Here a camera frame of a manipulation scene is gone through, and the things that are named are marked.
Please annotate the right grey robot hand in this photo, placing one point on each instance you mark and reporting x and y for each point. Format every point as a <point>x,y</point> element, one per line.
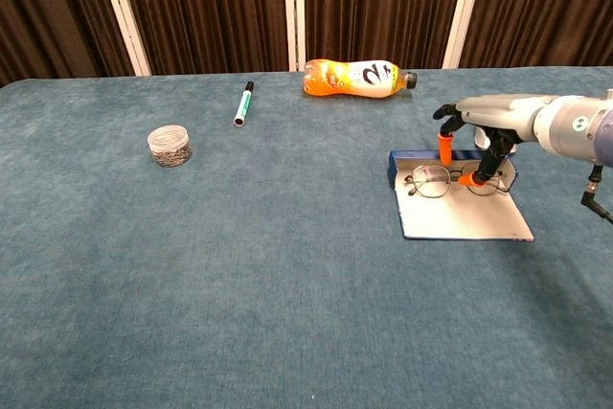
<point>498,114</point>

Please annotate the thin metal round eyeglasses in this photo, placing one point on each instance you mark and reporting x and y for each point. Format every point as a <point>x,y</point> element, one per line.
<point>431,182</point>

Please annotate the blue cardboard glasses case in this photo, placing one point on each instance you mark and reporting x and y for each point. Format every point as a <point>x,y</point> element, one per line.
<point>460,218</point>

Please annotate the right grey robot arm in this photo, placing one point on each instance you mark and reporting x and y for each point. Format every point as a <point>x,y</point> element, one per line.
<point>574,126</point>

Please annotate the white computer mouse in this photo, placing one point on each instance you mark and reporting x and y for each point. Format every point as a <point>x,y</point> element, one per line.
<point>480,139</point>

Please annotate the brown pleated curtain panel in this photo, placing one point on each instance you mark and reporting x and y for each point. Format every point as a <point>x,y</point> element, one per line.
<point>546,2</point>
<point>206,6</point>
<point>378,2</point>
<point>52,11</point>

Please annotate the orange drink plastic bottle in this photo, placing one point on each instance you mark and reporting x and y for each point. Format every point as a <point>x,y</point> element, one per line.
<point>354,78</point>

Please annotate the green white marker pen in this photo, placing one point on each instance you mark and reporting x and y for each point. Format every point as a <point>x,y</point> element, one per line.
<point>243,105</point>

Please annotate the blue velvet tablecloth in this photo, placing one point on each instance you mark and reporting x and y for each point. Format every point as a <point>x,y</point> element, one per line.
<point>239,260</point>

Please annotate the clear jar of clips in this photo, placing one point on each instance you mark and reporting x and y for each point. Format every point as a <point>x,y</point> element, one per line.
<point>169,146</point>

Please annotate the white screen frame post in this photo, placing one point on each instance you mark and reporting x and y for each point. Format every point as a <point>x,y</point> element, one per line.
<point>289,6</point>
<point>464,6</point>
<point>301,21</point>
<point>123,11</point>

